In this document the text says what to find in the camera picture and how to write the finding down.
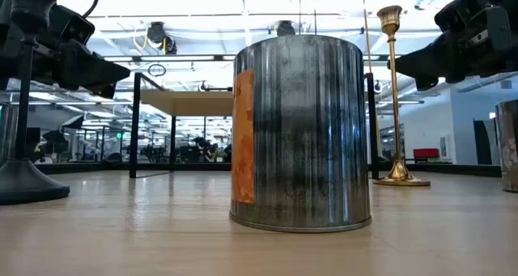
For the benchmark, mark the silver metal tin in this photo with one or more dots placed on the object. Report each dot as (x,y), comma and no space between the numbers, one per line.
(509,146)

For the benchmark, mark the black metal table frame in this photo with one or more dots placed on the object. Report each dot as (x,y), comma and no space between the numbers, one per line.
(101,167)

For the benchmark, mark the red sofa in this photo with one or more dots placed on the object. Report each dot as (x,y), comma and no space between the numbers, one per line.
(425,153)

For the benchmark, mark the wooden shelf with black legs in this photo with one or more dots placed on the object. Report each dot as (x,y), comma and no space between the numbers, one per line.
(190,103)

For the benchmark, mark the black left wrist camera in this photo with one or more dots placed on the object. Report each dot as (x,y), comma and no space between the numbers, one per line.
(70,25)

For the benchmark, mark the black ceiling fixture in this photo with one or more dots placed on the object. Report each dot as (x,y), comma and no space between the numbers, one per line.
(285,28)
(157,35)

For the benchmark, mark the black candlestick holder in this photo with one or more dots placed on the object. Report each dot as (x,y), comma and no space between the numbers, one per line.
(24,183)

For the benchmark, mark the gold candlestick holder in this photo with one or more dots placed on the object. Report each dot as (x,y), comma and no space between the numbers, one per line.
(399,175)

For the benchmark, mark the metal tin candle orange label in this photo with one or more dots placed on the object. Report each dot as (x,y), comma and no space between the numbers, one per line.
(307,138)

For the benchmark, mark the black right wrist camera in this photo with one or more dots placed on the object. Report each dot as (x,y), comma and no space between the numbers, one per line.
(498,29)

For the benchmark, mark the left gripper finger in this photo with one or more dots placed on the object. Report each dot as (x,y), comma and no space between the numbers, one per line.
(103,90)
(111,70)

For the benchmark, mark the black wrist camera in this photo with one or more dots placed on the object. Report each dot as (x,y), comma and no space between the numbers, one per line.
(498,29)
(70,25)

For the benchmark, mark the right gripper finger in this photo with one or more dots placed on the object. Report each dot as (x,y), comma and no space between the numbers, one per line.
(428,84)
(441,59)

